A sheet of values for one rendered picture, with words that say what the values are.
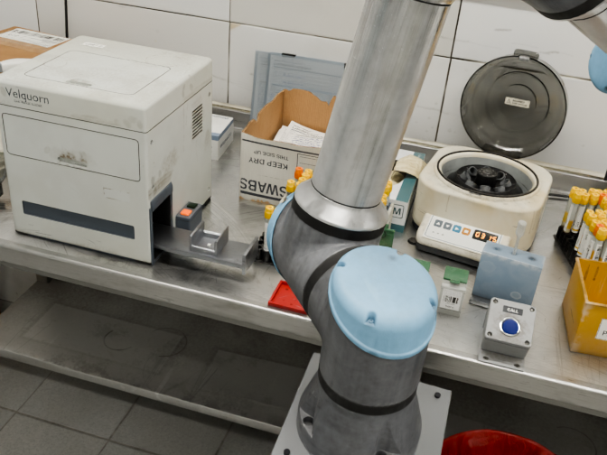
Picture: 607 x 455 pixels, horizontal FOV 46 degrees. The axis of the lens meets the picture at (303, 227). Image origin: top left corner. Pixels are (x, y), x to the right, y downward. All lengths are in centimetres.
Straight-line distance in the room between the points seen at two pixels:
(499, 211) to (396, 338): 67
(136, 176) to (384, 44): 59
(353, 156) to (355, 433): 31
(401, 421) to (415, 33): 42
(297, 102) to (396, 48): 96
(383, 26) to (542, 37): 92
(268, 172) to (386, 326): 78
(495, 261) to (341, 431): 52
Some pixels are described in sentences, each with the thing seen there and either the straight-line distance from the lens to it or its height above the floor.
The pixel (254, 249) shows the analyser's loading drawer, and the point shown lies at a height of 92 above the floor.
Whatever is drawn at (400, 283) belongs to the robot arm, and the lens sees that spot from 77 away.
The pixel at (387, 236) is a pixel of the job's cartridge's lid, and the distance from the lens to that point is 123.
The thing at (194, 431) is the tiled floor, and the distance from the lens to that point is 220.
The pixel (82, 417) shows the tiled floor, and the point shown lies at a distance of 227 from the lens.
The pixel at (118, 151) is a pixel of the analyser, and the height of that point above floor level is 109.
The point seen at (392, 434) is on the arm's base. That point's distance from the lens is 85.
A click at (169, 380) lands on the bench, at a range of 196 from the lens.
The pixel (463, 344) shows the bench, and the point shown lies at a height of 87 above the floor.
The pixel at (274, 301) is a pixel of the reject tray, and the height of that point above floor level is 88.
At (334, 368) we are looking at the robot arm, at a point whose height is 108.
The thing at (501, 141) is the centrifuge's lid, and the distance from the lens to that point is 164.
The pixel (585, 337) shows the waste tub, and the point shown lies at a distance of 124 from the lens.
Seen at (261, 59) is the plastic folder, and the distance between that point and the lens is 174.
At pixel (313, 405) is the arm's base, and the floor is 100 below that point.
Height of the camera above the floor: 161
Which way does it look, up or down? 31 degrees down
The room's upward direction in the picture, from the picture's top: 5 degrees clockwise
